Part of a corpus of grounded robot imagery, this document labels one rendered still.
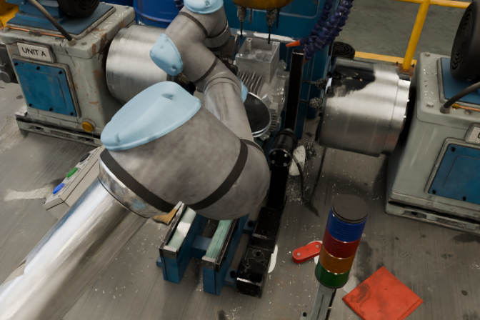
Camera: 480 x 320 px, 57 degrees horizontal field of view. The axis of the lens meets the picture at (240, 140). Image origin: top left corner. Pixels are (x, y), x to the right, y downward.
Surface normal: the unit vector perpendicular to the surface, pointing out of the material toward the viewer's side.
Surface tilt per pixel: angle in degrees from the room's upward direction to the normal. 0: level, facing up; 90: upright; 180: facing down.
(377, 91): 35
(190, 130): 54
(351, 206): 0
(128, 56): 43
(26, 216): 0
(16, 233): 0
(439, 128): 89
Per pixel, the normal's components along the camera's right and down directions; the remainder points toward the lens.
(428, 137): -0.29, 0.61
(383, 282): 0.04, -0.78
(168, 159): 0.29, 0.25
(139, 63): -0.21, 0.00
